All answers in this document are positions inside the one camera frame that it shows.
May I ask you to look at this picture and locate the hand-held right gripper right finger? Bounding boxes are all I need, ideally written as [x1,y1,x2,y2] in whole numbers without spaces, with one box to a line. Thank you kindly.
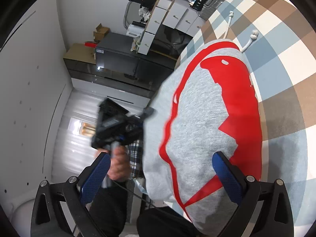
[212,151,294,237]

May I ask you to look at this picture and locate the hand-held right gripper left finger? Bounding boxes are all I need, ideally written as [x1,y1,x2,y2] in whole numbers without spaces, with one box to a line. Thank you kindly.
[30,152,111,237]

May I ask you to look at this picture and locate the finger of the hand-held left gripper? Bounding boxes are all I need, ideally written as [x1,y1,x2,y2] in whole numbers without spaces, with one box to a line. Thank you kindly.
[138,107,156,119]

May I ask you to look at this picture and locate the grey hoodie with red print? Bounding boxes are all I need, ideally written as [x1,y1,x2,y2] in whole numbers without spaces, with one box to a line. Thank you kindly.
[142,11,263,236]

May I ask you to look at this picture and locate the person's left forearm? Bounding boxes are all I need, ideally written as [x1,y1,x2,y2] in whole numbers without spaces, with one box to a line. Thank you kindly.
[88,179,129,237]

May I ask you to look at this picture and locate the person's left hand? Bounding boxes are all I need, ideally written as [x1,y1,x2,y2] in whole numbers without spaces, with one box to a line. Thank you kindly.
[107,145,131,181]

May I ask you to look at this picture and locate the white curtains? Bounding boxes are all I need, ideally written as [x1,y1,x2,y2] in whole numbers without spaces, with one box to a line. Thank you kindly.
[51,89,149,178]

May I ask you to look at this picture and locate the black white plaid cloth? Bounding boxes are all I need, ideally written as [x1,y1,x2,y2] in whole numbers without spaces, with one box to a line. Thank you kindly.
[127,139,146,179]

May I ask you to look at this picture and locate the grey fridge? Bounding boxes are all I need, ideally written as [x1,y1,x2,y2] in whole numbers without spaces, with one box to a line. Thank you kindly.
[95,32,178,92]

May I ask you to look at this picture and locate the dark glass wardrobe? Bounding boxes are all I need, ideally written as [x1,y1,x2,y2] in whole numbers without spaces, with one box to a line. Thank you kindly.
[63,54,158,97]

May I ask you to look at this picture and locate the person's black pants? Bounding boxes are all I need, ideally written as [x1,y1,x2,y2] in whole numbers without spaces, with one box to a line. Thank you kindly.
[136,207,198,237]

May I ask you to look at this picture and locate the black bag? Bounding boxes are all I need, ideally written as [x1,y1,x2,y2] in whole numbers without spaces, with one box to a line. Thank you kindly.
[158,27,193,55]

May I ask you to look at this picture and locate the large cardboard box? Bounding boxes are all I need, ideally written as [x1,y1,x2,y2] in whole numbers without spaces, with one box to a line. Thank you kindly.
[65,43,96,62]

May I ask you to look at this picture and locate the white kettle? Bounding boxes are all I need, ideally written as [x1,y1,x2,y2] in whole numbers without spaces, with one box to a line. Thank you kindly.
[127,23,144,38]

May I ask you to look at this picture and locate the small cardboard box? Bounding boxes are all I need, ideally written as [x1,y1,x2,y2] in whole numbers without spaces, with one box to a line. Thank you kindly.
[93,23,110,43]

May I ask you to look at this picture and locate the white drawer desk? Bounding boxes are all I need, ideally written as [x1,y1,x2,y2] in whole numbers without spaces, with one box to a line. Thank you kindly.
[137,0,206,55]

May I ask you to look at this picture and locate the checkered blanket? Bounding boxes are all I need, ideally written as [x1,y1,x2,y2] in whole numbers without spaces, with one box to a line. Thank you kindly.
[178,0,316,228]

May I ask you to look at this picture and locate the flat black box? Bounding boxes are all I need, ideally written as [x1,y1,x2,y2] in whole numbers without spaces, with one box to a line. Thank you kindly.
[193,0,208,10]

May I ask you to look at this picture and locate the silver suitcase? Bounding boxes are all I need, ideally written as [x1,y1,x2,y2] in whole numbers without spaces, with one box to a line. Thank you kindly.
[199,0,236,20]

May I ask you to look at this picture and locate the black cable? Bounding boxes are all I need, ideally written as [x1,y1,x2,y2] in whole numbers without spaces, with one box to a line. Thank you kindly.
[112,179,158,209]

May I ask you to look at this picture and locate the grey metal tube frame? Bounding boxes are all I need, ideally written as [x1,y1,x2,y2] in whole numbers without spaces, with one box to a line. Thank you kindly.
[123,1,135,29]

